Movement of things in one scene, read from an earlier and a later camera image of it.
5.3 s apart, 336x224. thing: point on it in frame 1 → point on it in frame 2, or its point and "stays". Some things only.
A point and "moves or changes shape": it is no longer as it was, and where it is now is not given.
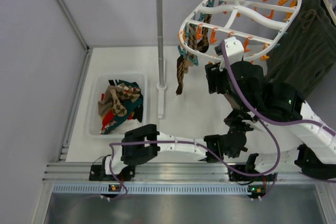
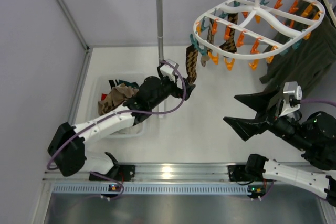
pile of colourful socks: [122, 100] stays
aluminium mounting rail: [155, 172] stays
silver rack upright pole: [159, 18] stays
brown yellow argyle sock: [182, 63] moves or changes shape
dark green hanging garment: [307, 49] stays
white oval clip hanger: [258, 17] moves or changes shape
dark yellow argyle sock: [203, 44] → [229, 45]
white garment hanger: [328, 4] stays
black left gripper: [238, 123] → [179, 87]
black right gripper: [214, 78] → [269, 115]
